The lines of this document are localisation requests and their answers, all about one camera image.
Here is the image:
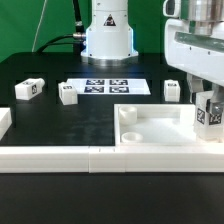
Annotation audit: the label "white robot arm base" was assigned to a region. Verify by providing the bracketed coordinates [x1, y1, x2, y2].
[81, 0, 138, 66]

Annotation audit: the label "white thin cable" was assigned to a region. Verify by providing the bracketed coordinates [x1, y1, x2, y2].
[31, 0, 48, 53]

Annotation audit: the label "white fence wall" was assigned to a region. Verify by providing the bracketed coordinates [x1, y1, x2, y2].
[0, 108, 12, 140]
[0, 144, 224, 173]

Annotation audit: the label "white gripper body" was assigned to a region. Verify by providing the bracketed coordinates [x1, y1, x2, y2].
[163, 0, 224, 86]

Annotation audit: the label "white front fence wall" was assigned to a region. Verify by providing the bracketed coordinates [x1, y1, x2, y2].
[0, 144, 224, 173]

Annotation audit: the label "white square tabletop part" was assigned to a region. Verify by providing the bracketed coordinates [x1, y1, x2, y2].
[114, 104, 224, 146]

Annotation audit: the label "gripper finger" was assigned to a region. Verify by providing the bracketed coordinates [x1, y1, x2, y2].
[208, 84, 224, 115]
[187, 73, 204, 103]

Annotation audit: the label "white marker tag sheet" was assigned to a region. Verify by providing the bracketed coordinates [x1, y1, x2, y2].
[67, 78, 150, 95]

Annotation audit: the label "white left fence wall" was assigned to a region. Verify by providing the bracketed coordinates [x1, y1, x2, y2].
[0, 108, 12, 140]

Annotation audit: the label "black cables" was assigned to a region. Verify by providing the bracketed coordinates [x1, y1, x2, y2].
[35, 0, 88, 55]

